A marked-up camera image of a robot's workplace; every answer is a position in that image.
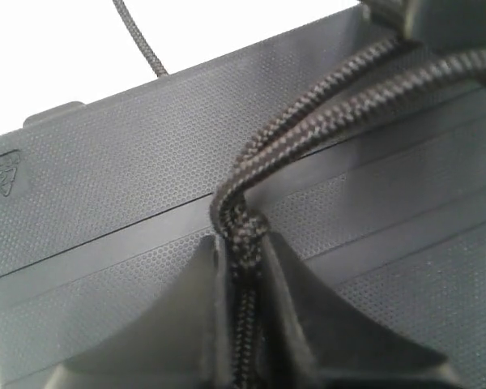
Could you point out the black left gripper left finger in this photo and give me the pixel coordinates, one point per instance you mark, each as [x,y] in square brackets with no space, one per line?
[179,342]

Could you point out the black plastic carrying case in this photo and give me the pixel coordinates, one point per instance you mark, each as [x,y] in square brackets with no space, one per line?
[102,204]

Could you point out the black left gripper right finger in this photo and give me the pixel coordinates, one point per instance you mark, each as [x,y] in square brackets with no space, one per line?
[316,339]

